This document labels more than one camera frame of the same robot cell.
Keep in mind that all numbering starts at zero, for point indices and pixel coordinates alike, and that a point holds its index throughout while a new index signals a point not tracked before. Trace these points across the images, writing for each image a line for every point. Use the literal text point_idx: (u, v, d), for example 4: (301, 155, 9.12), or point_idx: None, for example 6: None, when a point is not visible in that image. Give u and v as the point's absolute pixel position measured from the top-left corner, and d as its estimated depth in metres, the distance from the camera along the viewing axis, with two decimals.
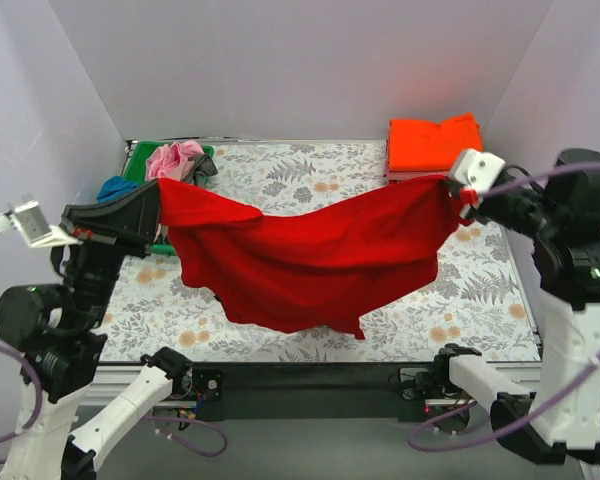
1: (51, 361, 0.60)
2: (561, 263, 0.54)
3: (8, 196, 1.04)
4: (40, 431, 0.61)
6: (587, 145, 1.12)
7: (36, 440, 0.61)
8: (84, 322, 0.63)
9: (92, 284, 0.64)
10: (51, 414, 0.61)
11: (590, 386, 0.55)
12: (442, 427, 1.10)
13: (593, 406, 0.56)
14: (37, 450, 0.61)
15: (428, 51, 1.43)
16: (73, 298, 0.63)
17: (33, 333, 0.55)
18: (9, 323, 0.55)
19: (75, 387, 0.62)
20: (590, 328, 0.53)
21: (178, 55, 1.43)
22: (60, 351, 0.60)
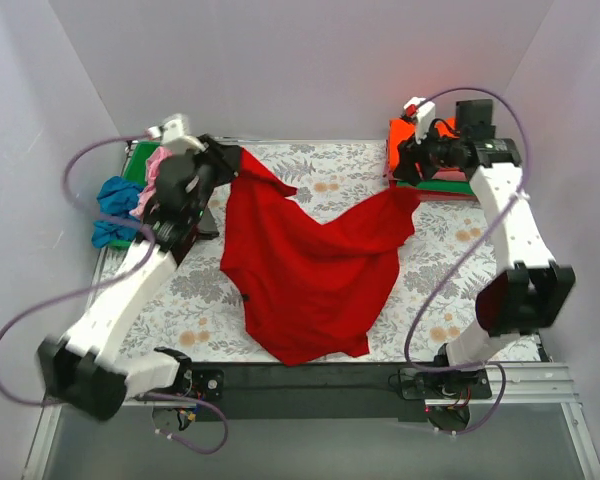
1: (166, 232, 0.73)
2: (469, 156, 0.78)
3: (8, 197, 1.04)
4: (141, 277, 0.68)
6: (588, 145, 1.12)
7: (137, 286, 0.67)
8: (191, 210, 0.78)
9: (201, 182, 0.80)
10: (157, 263, 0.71)
11: (523, 218, 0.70)
12: (442, 427, 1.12)
13: (528, 228, 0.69)
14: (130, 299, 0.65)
15: (428, 50, 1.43)
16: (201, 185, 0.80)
17: (182, 191, 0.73)
18: (168, 171, 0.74)
19: (174, 258, 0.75)
20: (502, 177, 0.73)
21: (178, 55, 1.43)
22: (173, 222, 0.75)
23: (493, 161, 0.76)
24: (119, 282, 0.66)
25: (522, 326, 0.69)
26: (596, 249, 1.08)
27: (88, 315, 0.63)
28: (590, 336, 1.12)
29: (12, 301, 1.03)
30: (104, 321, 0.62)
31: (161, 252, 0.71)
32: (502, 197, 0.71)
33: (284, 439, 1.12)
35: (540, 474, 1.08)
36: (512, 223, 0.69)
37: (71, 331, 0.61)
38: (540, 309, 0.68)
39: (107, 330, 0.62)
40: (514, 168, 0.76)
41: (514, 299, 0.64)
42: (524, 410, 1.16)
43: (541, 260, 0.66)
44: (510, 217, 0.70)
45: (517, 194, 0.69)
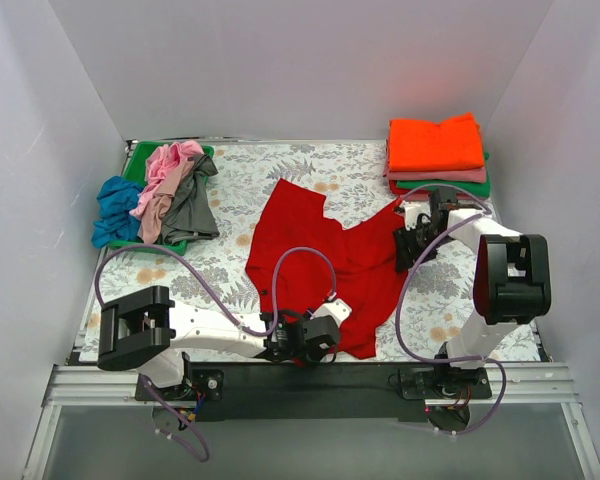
1: (278, 338, 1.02)
2: (440, 215, 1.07)
3: (8, 197, 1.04)
4: (237, 335, 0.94)
6: (588, 146, 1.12)
7: (230, 336, 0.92)
8: (289, 348, 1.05)
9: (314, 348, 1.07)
10: (251, 343, 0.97)
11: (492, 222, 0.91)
12: (442, 427, 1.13)
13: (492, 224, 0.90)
14: (217, 333, 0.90)
15: (428, 52, 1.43)
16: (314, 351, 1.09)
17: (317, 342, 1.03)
18: (331, 327, 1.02)
19: (245, 348, 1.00)
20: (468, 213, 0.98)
21: (178, 55, 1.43)
22: (281, 341, 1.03)
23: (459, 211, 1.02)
24: (230, 324, 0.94)
25: (517, 297, 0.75)
26: (595, 249, 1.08)
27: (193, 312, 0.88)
28: (589, 336, 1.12)
29: (13, 300, 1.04)
30: (196, 325, 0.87)
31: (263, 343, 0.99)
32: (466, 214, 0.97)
33: (283, 439, 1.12)
35: (539, 474, 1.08)
36: (482, 224, 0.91)
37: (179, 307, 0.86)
38: (529, 280, 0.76)
39: (191, 331, 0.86)
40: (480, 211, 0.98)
41: (498, 263, 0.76)
42: (524, 410, 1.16)
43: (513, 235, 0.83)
44: (480, 222, 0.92)
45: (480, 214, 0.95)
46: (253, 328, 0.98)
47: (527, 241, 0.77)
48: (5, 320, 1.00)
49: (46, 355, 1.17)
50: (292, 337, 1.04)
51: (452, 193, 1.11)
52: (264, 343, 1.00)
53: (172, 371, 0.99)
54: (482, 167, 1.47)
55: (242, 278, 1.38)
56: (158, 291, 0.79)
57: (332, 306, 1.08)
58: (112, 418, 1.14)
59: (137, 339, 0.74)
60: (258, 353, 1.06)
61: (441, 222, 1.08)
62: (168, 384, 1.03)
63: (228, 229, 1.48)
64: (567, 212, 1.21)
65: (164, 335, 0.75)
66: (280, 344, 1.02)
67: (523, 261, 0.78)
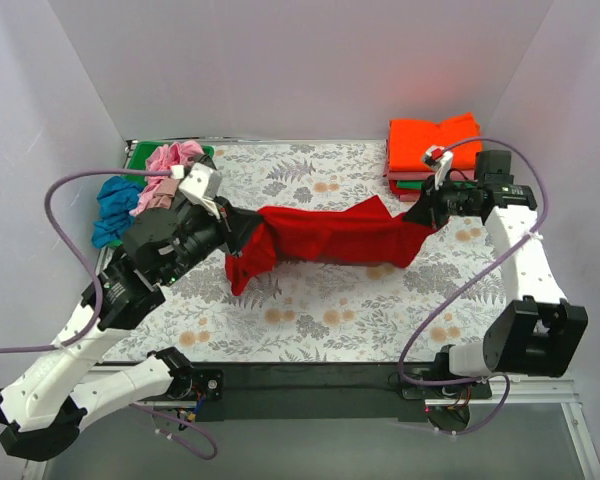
1: (118, 289, 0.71)
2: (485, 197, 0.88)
3: (8, 197, 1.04)
4: (70, 355, 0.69)
6: (589, 145, 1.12)
7: (65, 365, 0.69)
8: (135, 283, 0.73)
9: (144, 251, 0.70)
10: (92, 341, 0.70)
11: (535, 257, 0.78)
12: (442, 427, 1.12)
13: (538, 267, 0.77)
14: (51, 376, 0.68)
15: (427, 51, 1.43)
16: (154, 251, 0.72)
17: (152, 252, 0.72)
18: (144, 230, 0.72)
19: (94, 343, 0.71)
20: (515, 219, 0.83)
21: (177, 55, 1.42)
22: (128, 284, 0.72)
23: (507, 202, 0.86)
24: (55, 353, 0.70)
25: (528, 357, 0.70)
26: (595, 250, 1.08)
27: (23, 381, 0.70)
28: (590, 336, 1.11)
29: (12, 300, 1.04)
30: (31, 392, 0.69)
31: (99, 329, 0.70)
32: (515, 234, 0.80)
33: (283, 439, 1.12)
35: (539, 474, 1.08)
36: (523, 259, 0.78)
37: (9, 388, 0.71)
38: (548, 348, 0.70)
39: (30, 403, 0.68)
40: (529, 211, 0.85)
41: (525, 331, 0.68)
42: (525, 411, 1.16)
43: (552, 298, 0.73)
44: (521, 253, 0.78)
45: (530, 233, 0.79)
46: (79, 330, 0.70)
47: (565, 316, 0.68)
48: (4, 319, 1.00)
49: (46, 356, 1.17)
50: (136, 278, 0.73)
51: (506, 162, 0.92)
52: (102, 326, 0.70)
53: (152, 381, 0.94)
54: None
55: None
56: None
57: (189, 185, 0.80)
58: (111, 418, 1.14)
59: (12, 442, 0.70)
60: (123, 327, 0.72)
61: (486, 204, 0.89)
62: (165, 390, 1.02)
63: None
64: (565, 213, 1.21)
65: (9, 435, 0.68)
66: (117, 299, 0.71)
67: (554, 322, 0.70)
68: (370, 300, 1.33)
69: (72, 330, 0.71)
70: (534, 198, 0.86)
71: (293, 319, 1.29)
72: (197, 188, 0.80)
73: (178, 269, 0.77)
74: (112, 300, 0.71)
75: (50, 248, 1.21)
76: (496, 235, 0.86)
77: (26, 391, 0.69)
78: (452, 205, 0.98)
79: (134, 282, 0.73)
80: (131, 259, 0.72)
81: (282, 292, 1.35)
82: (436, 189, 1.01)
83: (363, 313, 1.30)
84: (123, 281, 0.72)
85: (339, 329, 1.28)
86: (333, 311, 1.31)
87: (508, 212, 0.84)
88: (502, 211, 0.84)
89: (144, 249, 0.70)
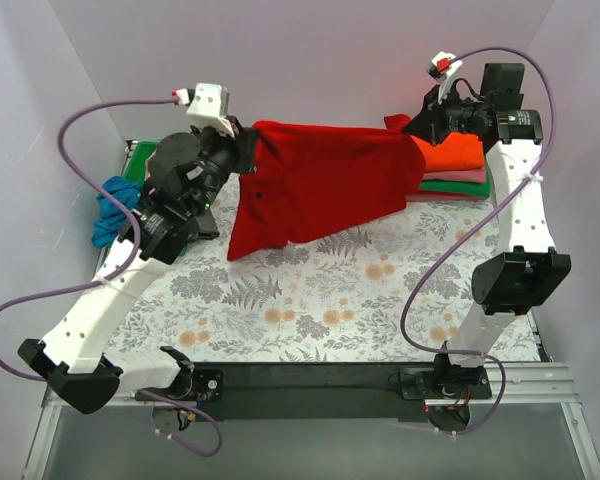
1: (156, 221, 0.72)
2: (490, 125, 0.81)
3: (9, 196, 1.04)
4: (117, 287, 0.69)
6: (588, 145, 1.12)
7: (110, 298, 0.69)
8: (169, 209, 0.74)
9: (172, 175, 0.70)
10: (134, 273, 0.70)
11: (533, 202, 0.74)
12: (442, 427, 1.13)
13: (533, 214, 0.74)
14: (100, 310, 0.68)
15: (427, 51, 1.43)
16: (180, 177, 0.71)
17: (180, 177, 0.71)
18: (168, 155, 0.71)
19: (136, 275, 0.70)
20: (518, 155, 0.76)
21: (177, 55, 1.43)
22: (164, 215, 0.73)
23: (513, 136, 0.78)
24: (98, 290, 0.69)
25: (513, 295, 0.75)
26: (595, 250, 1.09)
27: (66, 323, 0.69)
28: (590, 336, 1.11)
29: (13, 299, 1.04)
30: (78, 331, 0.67)
31: (142, 258, 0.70)
32: (515, 176, 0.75)
33: (284, 439, 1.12)
35: (540, 474, 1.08)
36: (519, 207, 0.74)
37: (51, 334, 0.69)
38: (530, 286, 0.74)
39: (79, 341, 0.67)
40: (534, 145, 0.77)
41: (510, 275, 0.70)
42: (525, 411, 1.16)
43: (540, 247, 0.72)
44: (519, 201, 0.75)
45: (530, 175, 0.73)
46: (121, 261, 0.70)
47: (549, 263, 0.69)
48: (4, 318, 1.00)
49: None
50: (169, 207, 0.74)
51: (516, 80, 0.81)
52: (144, 259, 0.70)
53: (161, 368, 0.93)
54: (482, 167, 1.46)
55: (242, 278, 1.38)
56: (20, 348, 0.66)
57: (197, 107, 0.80)
58: (111, 418, 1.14)
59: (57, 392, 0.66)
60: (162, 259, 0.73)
61: (489, 134, 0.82)
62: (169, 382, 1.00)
63: (228, 229, 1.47)
64: (565, 213, 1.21)
65: (57, 378, 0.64)
66: (155, 229, 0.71)
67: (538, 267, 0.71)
68: (370, 300, 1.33)
69: (112, 265, 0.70)
70: (542, 128, 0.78)
71: (293, 319, 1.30)
72: (209, 109, 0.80)
73: (208, 194, 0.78)
74: (151, 232, 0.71)
75: (50, 248, 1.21)
76: (496, 173, 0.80)
77: (71, 331, 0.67)
78: (454, 121, 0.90)
79: (169, 210, 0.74)
80: (163, 190, 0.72)
81: (282, 292, 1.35)
82: (439, 102, 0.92)
83: (363, 313, 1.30)
84: (160, 214, 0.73)
85: (339, 329, 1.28)
86: (333, 311, 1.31)
87: (511, 147, 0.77)
88: (505, 147, 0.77)
89: (173, 174, 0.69)
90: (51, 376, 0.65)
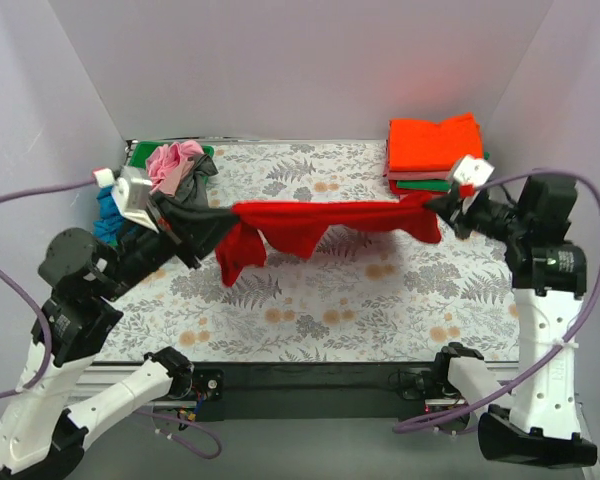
1: (63, 322, 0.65)
2: (524, 262, 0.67)
3: (8, 196, 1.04)
4: (37, 394, 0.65)
6: (588, 145, 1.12)
7: (31, 403, 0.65)
8: (77, 309, 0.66)
9: (64, 282, 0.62)
10: (52, 378, 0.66)
11: (560, 374, 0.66)
12: (442, 427, 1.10)
13: (560, 390, 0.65)
14: (25, 416, 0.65)
15: (428, 51, 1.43)
16: (77, 283, 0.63)
17: (76, 282, 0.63)
18: (62, 258, 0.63)
19: (60, 377, 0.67)
20: (552, 313, 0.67)
21: (177, 54, 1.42)
22: (73, 315, 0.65)
23: (549, 282, 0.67)
24: (22, 396, 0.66)
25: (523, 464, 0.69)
26: (595, 249, 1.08)
27: (2, 425, 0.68)
28: (588, 336, 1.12)
29: (12, 300, 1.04)
30: (12, 436, 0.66)
31: (56, 364, 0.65)
32: (544, 344, 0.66)
33: (284, 438, 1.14)
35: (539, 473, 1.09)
36: (545, 378, 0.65)
37: None
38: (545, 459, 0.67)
39: (14, 447, 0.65)
40: (572, 299, 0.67)
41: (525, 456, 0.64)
42: None
43: (562, 432, 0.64)
44: (545, 373, 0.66)
45: (562, 344, 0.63)
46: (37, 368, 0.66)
47: (572, 450, 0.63)
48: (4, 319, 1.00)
49: None
50: (77, 307, 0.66)
51: (567, 203, 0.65)
52: (58, 363, 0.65)
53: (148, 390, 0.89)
54: None
55: (242, 278, 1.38)
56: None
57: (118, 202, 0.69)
58: None
59: None
60: (83, 355, 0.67)
61: (523, 265, 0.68)
62: (161, 394, 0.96)
63: None
64: None
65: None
66: (63, 333, 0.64)
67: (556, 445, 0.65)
68: (370, 300, 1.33)
69: (31, 370, 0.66)
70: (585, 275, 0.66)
71: (293, 319, 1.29)
72: (121, 202, 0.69)
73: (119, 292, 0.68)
74: (60, 334, 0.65)
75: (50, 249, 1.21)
76: (523, 318, 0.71)
77: (7, 434, 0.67)
78: (484, 231, 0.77)
79: (76, 311, 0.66)
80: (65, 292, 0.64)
81: (281, 292, 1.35)
82: (463, 211, 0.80)
83: (363, 313, 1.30)
84: (69, 311, 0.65)
85: (339, 328, 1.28)
86: (333, 311, 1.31)
87: (546, 300, 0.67)
88: (537, 296, 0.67)
89: (65, 281, 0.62)
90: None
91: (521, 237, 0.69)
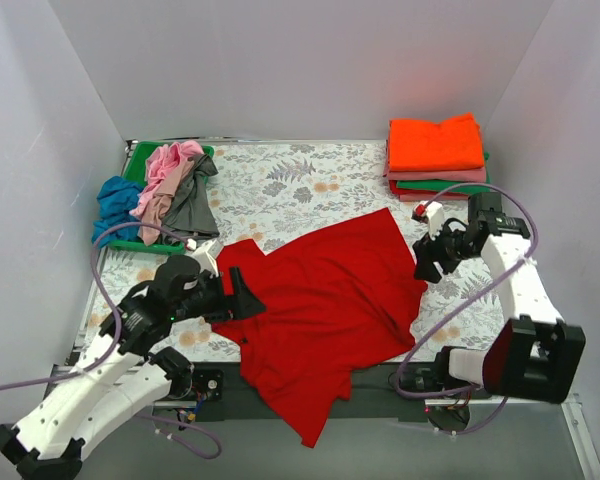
1: (136, 319, 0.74)
2: (480, 228, 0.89)
3: (9, 198, 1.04)
4: (94, 378, 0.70)
6: (588, 145, 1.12)
7: (88, 386, 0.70)
8: (152, 309, 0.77)
9: (175, 284, 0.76)
10: (113, 365, 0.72)
11: (530, 279, 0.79)
12: (442, 427, 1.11)
13: (532, 290, 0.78)
14: (75, 399, 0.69)
15: (428, 52, 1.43)
16: (177, 288, 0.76)
17: (180, 285, 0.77)
18: (177, 265, 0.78)
19: (115, 369, 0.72)
20: (509, 245, 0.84)
21: (177, 55, 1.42)
22: (145, 313, 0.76)
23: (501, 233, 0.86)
24: (75, 379, 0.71)
25: (528, 386, 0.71)
26: (595, 250, 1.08)
27: (41, 410, 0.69)
28: (587, 335, 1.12)
29: (13, 300, 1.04)
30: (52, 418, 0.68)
31: (119, 353, 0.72)
32: (510, 259, 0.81)
33: (284, 439, 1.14)
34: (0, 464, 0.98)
35: (538, 473, 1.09)
36: (518, 281, 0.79)
37: (26, 418, 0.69)
38: (548, 374, 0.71)
39: (51, 429, 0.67)
40: (522, 240, 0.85)
41: (525, 346, 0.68)
42: (525, 410, 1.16)
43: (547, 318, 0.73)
44: (517, 276, 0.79)
45: (524, 257, 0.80)
46: (99, 355, 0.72)
47: (562, 336, 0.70)
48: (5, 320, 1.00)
49: (45, 356, 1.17)
50: (153, 309, 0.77)
51: (495, 198, 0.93)
52: (120, 353, 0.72)
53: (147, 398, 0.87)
54: (482, 167, 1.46)
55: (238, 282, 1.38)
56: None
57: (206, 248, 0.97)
58: None
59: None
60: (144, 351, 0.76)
61: (479, 236, 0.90)
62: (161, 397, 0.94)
63: (228, 230, 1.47)
64: (564, 214, 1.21)
65: (26, 463, 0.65)
66: (135, 327, 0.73)
67: (551, 346, 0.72)
68: None
69: (92, 357, 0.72)
70: (527, 229, 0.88)
71: None
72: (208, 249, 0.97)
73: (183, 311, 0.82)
74: (131, 329, 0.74)
75: (50, 249, 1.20)
76: (490, 261, 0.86)
77: (46, 417, 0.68)
78: (452, 248, 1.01)
79: (152, 312, 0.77)
80: (154, 293, 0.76)
81: None
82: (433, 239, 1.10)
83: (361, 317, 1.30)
84: (141, 311, 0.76)
85: None
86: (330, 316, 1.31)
87: (501, 240, 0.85)
88: (498, 239, 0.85)
89: (176, 281, 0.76)
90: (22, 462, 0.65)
91: (472, 219, 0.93)
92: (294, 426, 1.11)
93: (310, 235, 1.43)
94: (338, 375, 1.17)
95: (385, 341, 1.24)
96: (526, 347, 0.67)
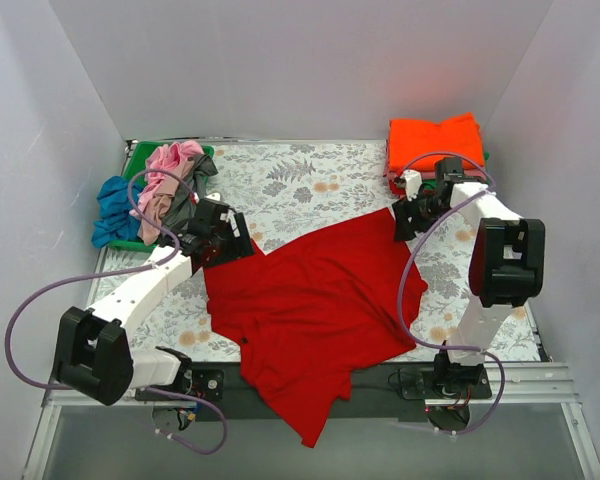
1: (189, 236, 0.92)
2: (446, 186, 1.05)
3: (8, 199, 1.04)
4: (164, 271, 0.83)
6: (588, 145, 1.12)
7: (161, 276, 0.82)
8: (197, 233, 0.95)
9: (215, 212, 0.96)
10: (178, 266, 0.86)
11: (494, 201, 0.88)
12: (442, 427, 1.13)
13: (495, 206, 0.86)
14: (151, 286, 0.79)
15: (427, 51, 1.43)
16: (215, 217, 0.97)
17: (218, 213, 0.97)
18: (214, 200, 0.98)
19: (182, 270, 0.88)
20: (472, 187, 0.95)
21: (177, 55, 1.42)
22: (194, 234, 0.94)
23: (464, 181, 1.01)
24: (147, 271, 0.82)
25: (508, 277, 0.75)
26: (595, 250, 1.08)
27: (114, 293, 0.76)
28: (588, 336, 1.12)
29: (12, 301, 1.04)
30: (128, 299, 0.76)
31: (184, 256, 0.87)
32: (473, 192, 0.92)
33: (284, 439, 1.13)
34: None
35: (539, 474, 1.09)
36: (484, 203, 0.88)
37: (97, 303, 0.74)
38: (524, 264, 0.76)
39: (129, 306, 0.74)
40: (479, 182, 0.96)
41: (493, 237, 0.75)
42: (525, 410, 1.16)
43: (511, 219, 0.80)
44: (482, 201, 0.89)
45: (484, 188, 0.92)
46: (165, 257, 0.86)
47: (524, 227, 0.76)
48: (4, 321, 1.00)
49: (44, 357, 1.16)
50: (199, 232, 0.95)
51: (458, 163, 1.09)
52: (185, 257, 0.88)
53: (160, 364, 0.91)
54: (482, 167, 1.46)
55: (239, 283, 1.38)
56: (67, 312, 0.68)
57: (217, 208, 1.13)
58: (110, 418, 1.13)
59: (98, 358, 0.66)
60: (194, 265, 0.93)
61: (446, 192, 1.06)
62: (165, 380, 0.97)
63: None
64: (564, 213, 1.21)
65: (113, 328, 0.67)
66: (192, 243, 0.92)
67: (520, 245, 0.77)
68: None
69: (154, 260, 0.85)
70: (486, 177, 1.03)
71: None
72: None
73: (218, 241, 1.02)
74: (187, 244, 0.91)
75: (49, 248, 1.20)
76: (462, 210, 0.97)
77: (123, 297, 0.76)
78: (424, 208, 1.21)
79: (200, 234, 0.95)
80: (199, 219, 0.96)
81: None
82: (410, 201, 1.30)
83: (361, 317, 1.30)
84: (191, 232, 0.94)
85: None
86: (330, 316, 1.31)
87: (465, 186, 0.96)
88: (460, 185, 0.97)
89: (217, 208, 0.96)
90: (103, 329, 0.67)
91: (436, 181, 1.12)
92: (293, 426, 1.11)
93: (309, 236, 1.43)
94: (338, 375, 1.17)
95: (384, 341, 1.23)
96: (492, 233, 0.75)
